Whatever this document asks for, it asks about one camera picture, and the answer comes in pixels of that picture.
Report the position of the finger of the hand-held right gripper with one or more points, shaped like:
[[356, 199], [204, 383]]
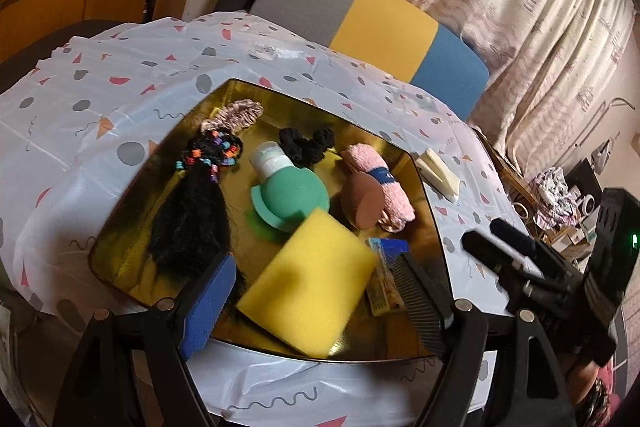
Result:
[[515, 237], [487, 252]]

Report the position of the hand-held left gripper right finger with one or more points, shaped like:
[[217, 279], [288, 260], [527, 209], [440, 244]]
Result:
[[425, 307]]

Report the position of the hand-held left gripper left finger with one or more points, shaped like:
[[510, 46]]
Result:
[[207, 307]]

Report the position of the blue orange packet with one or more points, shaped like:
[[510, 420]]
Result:
[[382, 277]]

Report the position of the black beaded hair extension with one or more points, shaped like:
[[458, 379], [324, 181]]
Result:
[[190, 217]]

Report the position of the yellow sponge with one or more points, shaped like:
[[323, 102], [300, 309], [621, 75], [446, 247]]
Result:
[[310, 282]]

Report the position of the gold metal tray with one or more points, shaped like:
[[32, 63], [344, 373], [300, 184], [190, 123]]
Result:
[[150, 217]]

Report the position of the pink towel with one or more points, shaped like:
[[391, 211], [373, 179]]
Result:
[[395, 197]]

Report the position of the brown makeup sponge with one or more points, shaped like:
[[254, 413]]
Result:
[[360, 202]]

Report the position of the green silicone bottle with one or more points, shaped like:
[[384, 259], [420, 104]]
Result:
[[290, 192]]

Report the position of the person's right forearm floral sleeve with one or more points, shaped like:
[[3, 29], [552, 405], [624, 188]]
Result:
[[592, 392]]

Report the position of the pile of patterned clothes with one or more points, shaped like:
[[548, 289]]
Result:
[[550, 192]]

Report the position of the brown wooden chair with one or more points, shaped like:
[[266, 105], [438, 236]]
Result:
[[500, 167]]

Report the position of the garment steamer stand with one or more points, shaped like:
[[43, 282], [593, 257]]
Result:
[[605, 144]]

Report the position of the black scrunchie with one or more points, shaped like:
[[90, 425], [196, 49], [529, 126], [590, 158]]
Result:
[[305, 147]]

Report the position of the pink satin scrunchie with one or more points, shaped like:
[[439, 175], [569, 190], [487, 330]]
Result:
[[235, 112]]

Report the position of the white patterned tablecloth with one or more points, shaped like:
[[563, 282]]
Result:
[[75, 147]]

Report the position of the beige patterned curtain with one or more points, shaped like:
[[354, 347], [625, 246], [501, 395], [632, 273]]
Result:
[[525, 17]]

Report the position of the grey yellow blue chair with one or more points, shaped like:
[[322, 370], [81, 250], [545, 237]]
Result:
[[380, 27]]

